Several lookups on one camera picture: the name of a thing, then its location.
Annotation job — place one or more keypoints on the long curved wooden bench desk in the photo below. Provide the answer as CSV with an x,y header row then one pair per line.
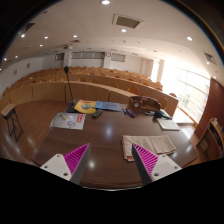
x,y
59,91

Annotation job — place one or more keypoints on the red marker pen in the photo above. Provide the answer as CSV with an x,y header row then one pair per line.
x,y
129,111

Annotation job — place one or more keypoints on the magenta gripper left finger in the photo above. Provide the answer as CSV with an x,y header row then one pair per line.
x,y
69,166

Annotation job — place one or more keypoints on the white paper sheet red label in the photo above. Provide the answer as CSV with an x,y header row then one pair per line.
x,y
68,121

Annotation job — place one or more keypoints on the blue booklet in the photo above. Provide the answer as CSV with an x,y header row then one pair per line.
x,y
108,106

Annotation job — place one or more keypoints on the black device beside organizer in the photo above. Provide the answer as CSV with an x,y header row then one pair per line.
x,y
158,114

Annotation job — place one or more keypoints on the beige folded towel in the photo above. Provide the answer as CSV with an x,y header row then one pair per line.
x,y
156,144

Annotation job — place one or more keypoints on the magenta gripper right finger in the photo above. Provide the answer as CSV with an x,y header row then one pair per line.
x,y
151,166

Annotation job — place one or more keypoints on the wooden bookshelf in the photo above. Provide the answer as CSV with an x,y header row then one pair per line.
x,y
211,142

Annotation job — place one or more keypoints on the yellow envelope with sticker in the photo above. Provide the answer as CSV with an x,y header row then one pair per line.
x,y
85,106

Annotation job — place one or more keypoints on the wooden desk organizer box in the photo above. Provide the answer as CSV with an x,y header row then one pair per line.
x,y
144,103

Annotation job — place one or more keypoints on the black remote control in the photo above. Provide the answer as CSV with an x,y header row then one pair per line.
x,y
97,113

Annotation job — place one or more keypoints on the black gooseneck desk microphone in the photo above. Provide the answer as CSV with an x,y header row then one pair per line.
x,y
72,104

